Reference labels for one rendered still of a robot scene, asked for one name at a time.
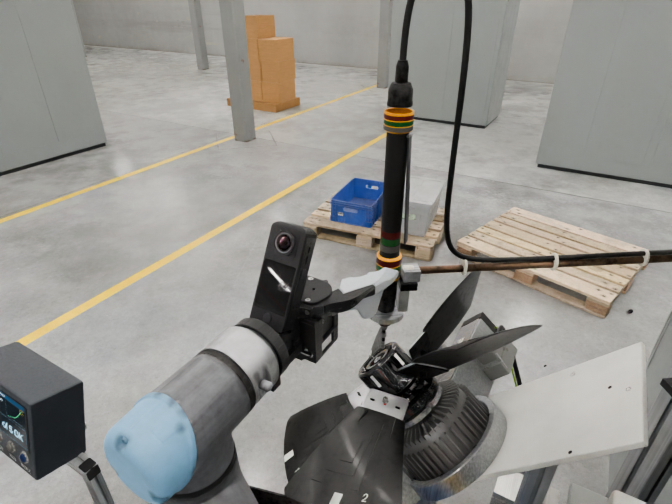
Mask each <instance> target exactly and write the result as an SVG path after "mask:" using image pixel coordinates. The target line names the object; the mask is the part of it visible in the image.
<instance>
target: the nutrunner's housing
mask: <svg viewBox="0 0 672 504"><path fill-rule="evenodd" d="M408 73H409V64H408V60H398V61H397V64H396V71H395V81H393V82H391V84H390V86H389V88H388V100H387V106H389V107H394V108H408V107H412V106H413V87H412V84H411V82H408ZM397 281H398V280H396V281H394V282H393V283H392V284H391V285H389V286H388V287H387V288H386V289H384V291H383V293H382V297H381V300H380V303H379V306H378V311H380V312H382V313H391V312H393V311H394V307H395V299H396V293H397Z"/></svg>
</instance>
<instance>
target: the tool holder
mask: <svg viewBox="0 0 672 504"><path fill-rule="evenodd" d="M403 265H413V266H414V268H413V269H411V270H404V269H402V271H403V273H402V274H403V276H402V274H401V275H400V278H399V279H398V281H397V293H396V299H395V307H394V311H393V312H391V313H382V312H380V311H378V309H377V312H376V314H375V315H374V316H373V317H371V318H369V319H371V320H372V321H374V322H376V323H378V324H382V325H392V324H395V323H398V322H400V321H401V320H402V319H403V317H404V313H405V312H406V311H408V302H409V292H410V291H417V288H418V283H417V282H420V278H421V270H420V268H419V266H418V264H417V263H401V267H402V266H403ZM402 271H401V272H402Z"/></svg>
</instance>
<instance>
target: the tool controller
mask: <svg viewBox="0 0 672 504"><path fill-rule="evenodd" d="M86 429H87V425H86V423H85V413H84V391H83V382H82V380H80V379H78V378H77V377H75V376H74V375H72V374H70V373H69V372H67V371H65V370H64V369H62V368H60V367H59V366H57V365H56V364H54V363H52V362H51V361H49V360H47V359H46V358H44V357H43V356H41V355H39V354H38V353H36V352H34V351H33V350H31V349H30V348H28V347H26V346H25V345H23V344H21V343H20V342H13V343H11V344H8V345H5V346H2V347H0V433H1V435H2V438H3V441H2V442H1V443H0V451H1V452H3V453H4V454H5V455H6V456H7V457H9V458H10V459H11V460H12V461H14V462H15V463H16V464H17V465H18V466H20V467H21V468H22V469H23V470H24V471H26V472H27V473H28V474H29V475H30V476H32V477H33V478H34V479H35V480H40V479H41V478H43V477H45V476H46V475H48V474H50V473H51V472H53V471H55V470H56V469H58V468H59V467H61V466H63V465H64V464H66V463H68V462H69V461H71V460H73V459H74V458H76V457H78V455H79V454H80V453H82V452H83V453H84V452H85V451H86V436H85V430H86ZM8 441H12V442H13V444H14V446H15V452H14V453H11V452H8V451H7V449H6V445H7V442H8ZM22 451H24V452H25V453H26V454H27V456H28V459H29V462H28V463H26V464H25V463H22V462H20V460H19V455H20V453H21V452H22Z"/></svg>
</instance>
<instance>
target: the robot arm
mask: <svg viewBox="0 0 672 504"><path fill-rule="evenodd" d="M316 239H317V234H316V232H315V231H314V230H312V229H311V228H308V227H305V226H301V225H297V224H294V223H290V222H284V221H277V222H274V223H273V224H272V226H271V230H270V234H269V238H268V242H267V246H266V251H265V255H264V259H263V263H262V267H261V271H260V276H259V280H258V284H257V288H256V292H255V297H254V301H253V305H252V309H251V313H250V318H244V319H242V320H240V321H239V322H238V323H237V324H236V325H234V326H233V327H229V328H228V329H226V330H225V331H224V332H222V333H221V334H220V335H219V336H218V337H216V338H215V339H214V340H213V341H212V342H210V343H209V344H208V345H207V346H206V347H204V348H203V349H202V350H201V351H200V352H199V353H198V354H197V355H196V356H194V357H193V358H192V359H191V360H190V361H188V362H187V363H186V364H185V365H183V366H182V367H181V368H180V369H179V370H177V371H176V372H175V373H174V374H173V375H171V376H170V377H169V378H168V379H167V380H165V381H164V382H163V383H162V384H160V385H159V386H158V387H157V388H156V389H154V390H153V391H152V392H151V393H148V394H146V395H144V396H143V397H142V398H140V399H139V400H138V401H137V402H136V404H135V405H134V407H133V408H132V409H131V410H130V411H129V412H128V413H127V414H126V415H125V416H123V417H122V418H121V419H120V420H119V421H118V422H117V423H116V424H115V425H114V426H112V427H111V428H110V430H109V431H108V432H107V434H106V436H105V439H104V452H105V456H106V458H107V460H108V462H109V464H110V466H111V467H112V468H113V469H114V470H115V471H116V473H117V476H118V477H119V478H120V480H121V481H122V482H123V483H124V484H125V485H126V486H127V487H128V488H129V489H130V490H131V491H132V492H133V493H134V494H136V495H137V496H138V497H140V498H141V499H143V500H145V501H147V502H149V503H152V504H161V503H163V504H258V502H257V500H256V498H255V496H254V494H253V492H252V491H251V489H250V487H249V485H248V483H247V482H246V480H245V478H244V476H243V473H242V471H241V468H240V464H239V460H238V455H237V451H236V447H235V442H234V439H233V437H232V431H233V430H234V429H235V428H236V427H237V426H238V425H239V424H240V422H241V421H242V420H243V419H244V418H245V417H246V416H247V415H248V414H249V412H250V411H251V410H252V409H253V408H254V406H255V405H256V404H257V403H258V402H259V401H260V400H261V399H262V397H263V396H264V395H265V394H266V393H267V392H269V391H272V392H274V391H275V390H276V389H277V388H278V387H279V386H280V385H281V379H280V376H281V374H282V373H283V372H284V371H285V370H286V369H287V368H288V366H289V364H290V363H291V362H292V361H293V360H294V359H295V358H297V359H299V360H301V361H302V360H304V359H306V360H308V361H310V362H313V363H315V364H316V363H317V362H318V361H319V360H320V359H321V357H322V356H323V355H324V354H325V353H326V352H327V350H328V349H329V348H330V347H331V346H332V345H333V343H334V342H335V341H336V340H337V339H338V313H342V312H346V311H350V310H354V309H356V310H357V311H358V312H359V314H360V316H361V317H362V318H363V319H368V318H371V317H373V316H374V315H375V314H376V312H377V309H378V306H379V303H380V300H381V297H382V293H383V291H384V289H386V288H387V287H388V286H389V285H391V284H392V283H393V282H394V281H395V279H396V278H397V277H398V274H399V272H398V271H397V270H394V269H390V268H386V267H384V268H382V269H381V270H379V271H376V272H369V273H367V274H366V275H364V276H361V277H349V278H345V279H342V280H341V283H340V287H339V289H336V290H334V291H332V287H331V285H330V284H329V283H328V280H321V279H318V278H315V277H312V276H309V275H308V271H309V267H310V263H311V259H312V255H313V251H314V247H315V243H316ZM330 334H331V341H330V343H329V344H328V345H327V346H326V347H325V348H324V349H323V351H322V343H323V342H324V341H325V340H326V339H327V338H328V337H329V336H330ZM301 352H302V353H305V354H307V355H308V356H307V355H304V354H302V353H301ZM312 355H313V356H312Z"/></svg>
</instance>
